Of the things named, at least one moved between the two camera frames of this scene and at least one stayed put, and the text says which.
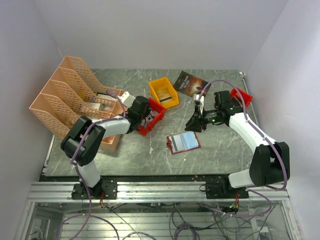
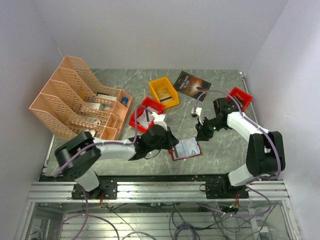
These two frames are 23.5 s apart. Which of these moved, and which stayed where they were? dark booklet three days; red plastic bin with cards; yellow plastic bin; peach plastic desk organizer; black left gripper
Moved: black left gripper
Stayed: peach plastic desk organizer; red plastic bin with cards; yellow plastic bin; dark booklet three days
